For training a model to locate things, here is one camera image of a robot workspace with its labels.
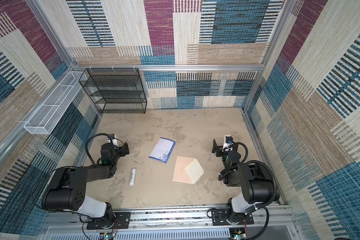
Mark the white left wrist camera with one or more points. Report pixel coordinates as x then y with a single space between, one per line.
114 140

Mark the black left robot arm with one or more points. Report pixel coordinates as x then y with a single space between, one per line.
67 188

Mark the blue bordered white letter paper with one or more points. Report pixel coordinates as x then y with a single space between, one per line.
163 150

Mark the pink envelope with flap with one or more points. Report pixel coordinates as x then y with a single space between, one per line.
187 170

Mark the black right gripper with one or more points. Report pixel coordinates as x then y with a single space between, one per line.
218 147

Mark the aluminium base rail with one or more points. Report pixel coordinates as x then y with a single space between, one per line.
202 222

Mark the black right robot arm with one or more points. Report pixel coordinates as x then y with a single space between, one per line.
257 182

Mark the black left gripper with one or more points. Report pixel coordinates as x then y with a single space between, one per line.
122 149

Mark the white wire mesh basket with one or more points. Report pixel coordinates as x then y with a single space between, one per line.
48 115

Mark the white glue stick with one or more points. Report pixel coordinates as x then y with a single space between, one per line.
133 177

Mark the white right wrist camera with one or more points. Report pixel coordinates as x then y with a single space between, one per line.
228 142

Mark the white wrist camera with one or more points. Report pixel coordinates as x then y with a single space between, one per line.
114 140
228 142

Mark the black wire shelf rack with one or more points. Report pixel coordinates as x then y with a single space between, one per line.
115 91

